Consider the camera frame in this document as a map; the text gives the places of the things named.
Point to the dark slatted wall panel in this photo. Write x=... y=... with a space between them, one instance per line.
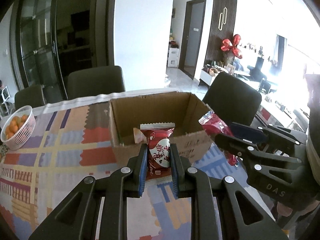
x=215 y=45

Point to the gold wall ornament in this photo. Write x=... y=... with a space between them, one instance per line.
x=223 y=18

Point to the dark dining chair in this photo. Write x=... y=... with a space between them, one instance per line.
x=30 y=97
x=232 y=97
x=96 y=82

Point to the glossy red snack packet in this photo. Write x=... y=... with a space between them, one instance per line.
x=217 y=127

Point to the brown room door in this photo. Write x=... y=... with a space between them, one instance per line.
x=193 y=37

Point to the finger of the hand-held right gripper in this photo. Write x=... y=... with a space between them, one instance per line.
x=250 y=152
x=247 y=131

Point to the white plastic basket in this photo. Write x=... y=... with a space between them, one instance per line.
x=25 y=132

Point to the cardboard box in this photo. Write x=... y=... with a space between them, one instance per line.
x=150 y=110

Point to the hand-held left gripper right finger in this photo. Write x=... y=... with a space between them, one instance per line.
x=175 y=172

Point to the yellow floral cloth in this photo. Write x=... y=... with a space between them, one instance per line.
x=3 y=151

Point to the red foil balloon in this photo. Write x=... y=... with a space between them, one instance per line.
x=236 y=40

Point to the colourful patterned tablecloth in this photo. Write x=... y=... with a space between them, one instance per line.
x=62 y=155

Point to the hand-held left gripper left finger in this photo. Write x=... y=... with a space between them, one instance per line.
x=142 y=170

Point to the white sideboard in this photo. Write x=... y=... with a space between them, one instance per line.
x=206 y=77

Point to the dark glass sliding doors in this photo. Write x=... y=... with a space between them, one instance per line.
x=35 y=42

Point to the black office chair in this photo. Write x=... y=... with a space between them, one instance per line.
x=257 y=68

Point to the pile of oranges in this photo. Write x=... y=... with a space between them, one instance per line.
x=13 y=127

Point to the person's right hand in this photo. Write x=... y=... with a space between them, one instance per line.
x=285 y=211

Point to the red heart snack packet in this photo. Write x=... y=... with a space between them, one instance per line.
x=158 y=152

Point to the small white cabinet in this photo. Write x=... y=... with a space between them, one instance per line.
x=172 y=57

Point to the pink snack packet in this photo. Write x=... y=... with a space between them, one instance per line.
x=138 y=136

